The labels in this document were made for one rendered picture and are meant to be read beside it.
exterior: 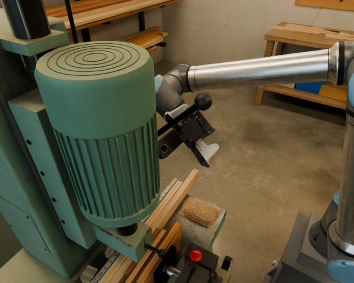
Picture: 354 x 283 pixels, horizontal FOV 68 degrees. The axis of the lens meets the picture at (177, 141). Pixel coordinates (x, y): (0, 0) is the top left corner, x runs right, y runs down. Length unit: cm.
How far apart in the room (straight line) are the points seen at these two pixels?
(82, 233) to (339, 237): 76
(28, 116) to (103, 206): 20
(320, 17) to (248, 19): 84
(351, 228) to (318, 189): 157
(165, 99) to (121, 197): 42
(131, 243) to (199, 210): 31
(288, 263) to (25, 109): 115
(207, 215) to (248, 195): 136
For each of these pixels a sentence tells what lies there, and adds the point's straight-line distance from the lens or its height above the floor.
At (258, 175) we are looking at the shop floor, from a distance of 244.
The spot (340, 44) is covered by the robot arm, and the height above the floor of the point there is 143.
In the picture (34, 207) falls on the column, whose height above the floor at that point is 115.
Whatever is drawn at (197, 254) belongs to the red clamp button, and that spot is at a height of 103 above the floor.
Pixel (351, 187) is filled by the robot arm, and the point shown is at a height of 112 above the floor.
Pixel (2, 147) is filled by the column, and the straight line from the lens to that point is 60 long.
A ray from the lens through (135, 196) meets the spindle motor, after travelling 50.
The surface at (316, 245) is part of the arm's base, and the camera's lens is 130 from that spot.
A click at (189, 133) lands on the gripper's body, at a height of 126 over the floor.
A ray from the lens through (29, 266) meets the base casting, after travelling 107.
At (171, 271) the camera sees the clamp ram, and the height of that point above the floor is 96.
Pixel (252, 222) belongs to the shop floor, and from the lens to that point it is 210.
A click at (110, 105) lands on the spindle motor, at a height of 147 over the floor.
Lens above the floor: 165
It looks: 37 degrees down
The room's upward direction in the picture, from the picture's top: straight up
